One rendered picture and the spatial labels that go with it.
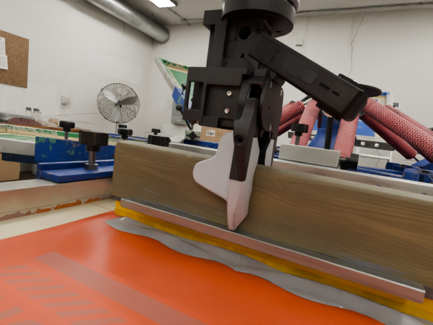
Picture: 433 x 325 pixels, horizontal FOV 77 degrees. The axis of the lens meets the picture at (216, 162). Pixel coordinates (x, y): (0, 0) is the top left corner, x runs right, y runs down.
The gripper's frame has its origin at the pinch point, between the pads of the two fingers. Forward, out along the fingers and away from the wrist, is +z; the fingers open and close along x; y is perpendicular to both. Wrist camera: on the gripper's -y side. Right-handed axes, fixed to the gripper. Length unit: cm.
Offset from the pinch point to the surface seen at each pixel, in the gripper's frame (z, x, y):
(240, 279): 5.0, 3.7, -1.3
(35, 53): -76, -196, 380
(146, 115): -20, -421, 379
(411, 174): -3, -69, -25
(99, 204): 5.1, -2.2, 23.8
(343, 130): -13, -62, -6
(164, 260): 5.1, 5.3, 6.0
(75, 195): 3.6, 0.9, 25.2
